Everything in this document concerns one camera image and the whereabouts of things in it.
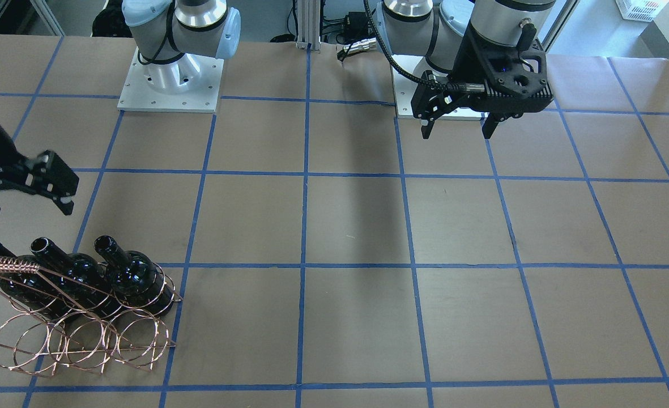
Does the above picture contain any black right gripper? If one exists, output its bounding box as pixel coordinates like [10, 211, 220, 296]
[0, 124, 79, 216]

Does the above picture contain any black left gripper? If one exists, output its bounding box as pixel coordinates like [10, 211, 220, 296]
[411, 71, 510, 140]

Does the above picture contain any dark glass wine bottle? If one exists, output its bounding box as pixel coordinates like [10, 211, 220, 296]
[29, 237, 121, 320]

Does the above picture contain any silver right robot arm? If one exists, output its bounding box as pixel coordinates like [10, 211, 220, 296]
[0, 1, 241, 216]

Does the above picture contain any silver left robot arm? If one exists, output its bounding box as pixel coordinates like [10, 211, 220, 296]
[368, 1, 554, 139]

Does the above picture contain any dark wine bottle in basket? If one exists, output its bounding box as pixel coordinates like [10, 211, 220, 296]
[94, 235, 174, 317]

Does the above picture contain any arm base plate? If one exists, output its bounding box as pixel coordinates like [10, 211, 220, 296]
[117, 51, 225, 114]
[391, 57, 482, 121]

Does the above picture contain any copper wire wine basket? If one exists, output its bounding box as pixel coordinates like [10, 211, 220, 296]
[0, 256, 177, 377]

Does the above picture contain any aluminium frame post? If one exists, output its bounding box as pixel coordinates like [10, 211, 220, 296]
[295, 0, 323, 53]

